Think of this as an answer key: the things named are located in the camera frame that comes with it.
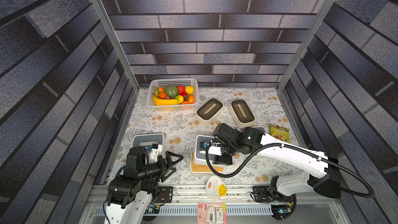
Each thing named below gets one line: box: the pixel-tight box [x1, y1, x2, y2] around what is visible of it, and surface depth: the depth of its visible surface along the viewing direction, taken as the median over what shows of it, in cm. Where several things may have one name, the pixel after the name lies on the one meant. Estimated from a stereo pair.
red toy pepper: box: [177, 85, 188, 97], surface depth 112 cm
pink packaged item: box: [196, 202, 227, 224], surface depth 70 cm
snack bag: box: [268, 123, 291, 144], surface depth 93 cm
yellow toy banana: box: [152, 95, 180, 106], surface depth 102 cm
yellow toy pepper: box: [185, 85, 195, 95], surface depth 112 cm
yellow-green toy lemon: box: [175, 94, 184, 105], surface depth 104 cm
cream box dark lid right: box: [229, 99, 256, 129], surface depth 100 cm
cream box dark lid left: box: [195, 97, 224, 125], surface depth 102 cm
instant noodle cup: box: [205, 175, 228, 200], surface depth 69 cm
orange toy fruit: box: [188, 94, 195, 104], surface depth 108 cm
